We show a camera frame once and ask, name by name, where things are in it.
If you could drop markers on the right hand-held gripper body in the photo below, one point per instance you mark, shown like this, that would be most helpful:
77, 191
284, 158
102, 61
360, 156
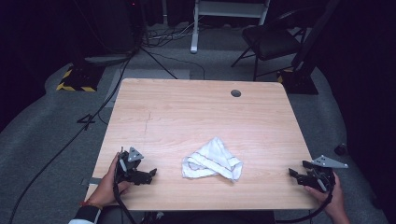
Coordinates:
317, 180

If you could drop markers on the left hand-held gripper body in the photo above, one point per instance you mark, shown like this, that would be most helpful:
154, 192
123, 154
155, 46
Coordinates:
126, 174

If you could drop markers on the white cloth with dark stripe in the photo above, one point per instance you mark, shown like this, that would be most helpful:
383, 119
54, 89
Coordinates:
213, 160

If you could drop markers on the person's right hand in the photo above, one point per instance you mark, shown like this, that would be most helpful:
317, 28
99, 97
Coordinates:
334, 202

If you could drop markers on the person's left hand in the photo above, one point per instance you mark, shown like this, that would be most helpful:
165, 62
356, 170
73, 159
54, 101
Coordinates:
104, 191

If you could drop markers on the grey tape strip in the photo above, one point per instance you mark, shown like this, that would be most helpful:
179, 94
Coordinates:
95, 181

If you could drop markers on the small round black object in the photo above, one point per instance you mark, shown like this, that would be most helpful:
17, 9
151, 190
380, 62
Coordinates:
340, 150

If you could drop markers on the person's dark-clothed legs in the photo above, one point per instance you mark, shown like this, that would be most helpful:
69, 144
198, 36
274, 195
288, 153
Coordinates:
202, 218

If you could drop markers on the black stand with heavy base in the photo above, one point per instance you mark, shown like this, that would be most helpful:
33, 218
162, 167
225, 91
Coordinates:
300, 82

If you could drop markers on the round grey table grommet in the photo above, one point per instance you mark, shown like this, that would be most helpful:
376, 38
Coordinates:
236, 93

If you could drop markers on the black base with yellow stripes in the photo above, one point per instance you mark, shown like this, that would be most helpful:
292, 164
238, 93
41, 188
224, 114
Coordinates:
81, 77

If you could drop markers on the black folding chair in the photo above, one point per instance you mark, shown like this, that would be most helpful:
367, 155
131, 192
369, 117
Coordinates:
271, 43

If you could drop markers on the white metal desk frame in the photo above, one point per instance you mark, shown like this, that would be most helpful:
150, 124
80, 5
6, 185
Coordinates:
194, 37

